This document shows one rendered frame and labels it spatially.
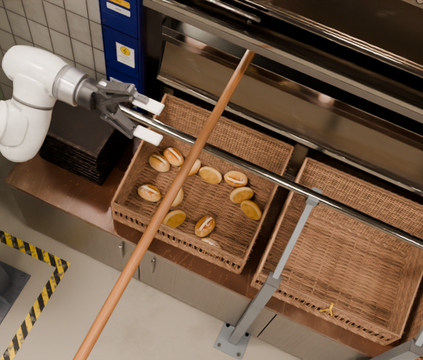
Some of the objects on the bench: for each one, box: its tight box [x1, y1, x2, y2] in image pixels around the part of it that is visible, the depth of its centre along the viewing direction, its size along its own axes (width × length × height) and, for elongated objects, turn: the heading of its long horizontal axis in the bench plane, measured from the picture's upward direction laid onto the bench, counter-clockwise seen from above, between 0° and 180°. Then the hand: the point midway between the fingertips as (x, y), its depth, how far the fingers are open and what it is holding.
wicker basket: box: [250, 156, 423, 346], centre depth 205 cm, size 49×56×28 cm
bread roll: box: [224, 171, 248, 187], centre depth 225 cm, size 10×7×6 cm
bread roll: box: [199, 166, 222, 184], centre depth 226 cm, size 6×10×7 cm
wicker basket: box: [111, 93, 294, 275], centre depth 212 cm, size 49×56×28 cm
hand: (156, 124), depth 132 cm, fingers open, 13 cm apart
